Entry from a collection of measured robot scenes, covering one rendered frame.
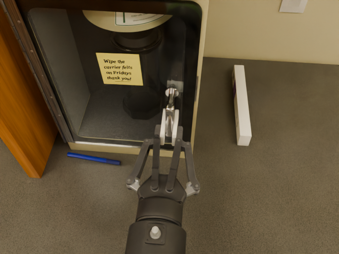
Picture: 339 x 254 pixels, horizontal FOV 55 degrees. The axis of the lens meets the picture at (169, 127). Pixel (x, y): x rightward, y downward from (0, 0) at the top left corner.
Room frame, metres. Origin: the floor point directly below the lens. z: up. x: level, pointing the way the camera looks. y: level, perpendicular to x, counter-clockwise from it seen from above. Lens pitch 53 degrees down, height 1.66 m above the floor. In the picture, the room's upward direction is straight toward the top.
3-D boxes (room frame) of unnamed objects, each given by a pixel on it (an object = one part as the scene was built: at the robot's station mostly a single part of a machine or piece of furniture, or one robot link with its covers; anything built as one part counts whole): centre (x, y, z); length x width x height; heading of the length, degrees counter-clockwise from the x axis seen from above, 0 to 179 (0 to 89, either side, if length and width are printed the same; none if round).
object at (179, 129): (0.36, -0.03, 1.15); 0.05 x 0.03 x 0.01; 174
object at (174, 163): (0.30, -0.01, 1.15); 0.11 x 0.01 x 0.04; 169
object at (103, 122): (0.44, 0.10, 1.19); 0.30 x 0.01 x 0.40; 85
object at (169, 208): (0.23, 0.01, 1.15); 0.09 x 0.08 x 0.07; 175
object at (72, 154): (0.43, 0.19, 0.95); 0.14 x 0.01 x 0.01; 79
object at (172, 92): (0.40, 0.00, 1.17); 0.05 x 0.03 x 0.10; 175
